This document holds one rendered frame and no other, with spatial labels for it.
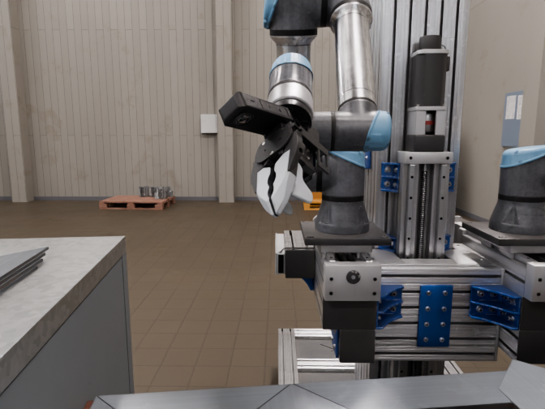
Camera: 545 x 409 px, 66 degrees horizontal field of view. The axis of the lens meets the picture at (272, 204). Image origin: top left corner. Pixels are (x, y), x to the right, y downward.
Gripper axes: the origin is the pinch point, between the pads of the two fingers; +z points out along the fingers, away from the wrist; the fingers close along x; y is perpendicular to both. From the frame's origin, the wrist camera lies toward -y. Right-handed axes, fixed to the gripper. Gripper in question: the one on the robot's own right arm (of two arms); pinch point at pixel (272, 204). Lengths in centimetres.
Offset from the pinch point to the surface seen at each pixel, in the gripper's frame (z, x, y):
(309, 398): 10.7, 20.7, 30.1
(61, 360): 10.7, 40.7, -4.6
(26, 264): -6, 50, -14
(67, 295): 2.0, 38.2, -8.2
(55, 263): -10, 52, -9
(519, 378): 4, -4, 60
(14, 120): -606, 693, -64
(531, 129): -364, -12, 370
